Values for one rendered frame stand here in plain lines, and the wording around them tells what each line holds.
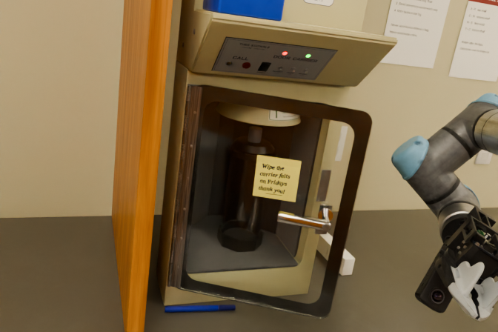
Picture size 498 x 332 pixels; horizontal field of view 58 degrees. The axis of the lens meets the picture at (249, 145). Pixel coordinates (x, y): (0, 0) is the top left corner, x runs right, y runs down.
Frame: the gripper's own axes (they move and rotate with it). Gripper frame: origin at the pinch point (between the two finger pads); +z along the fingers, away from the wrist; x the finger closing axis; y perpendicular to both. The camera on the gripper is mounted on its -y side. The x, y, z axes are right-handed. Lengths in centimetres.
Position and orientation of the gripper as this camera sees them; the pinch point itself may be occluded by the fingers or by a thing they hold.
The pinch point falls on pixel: (472, 315)
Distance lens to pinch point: 68.7
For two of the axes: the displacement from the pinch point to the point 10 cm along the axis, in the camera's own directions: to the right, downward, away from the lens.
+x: 8.3, 5.5, -1.2
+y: 4.6, -7.9, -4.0
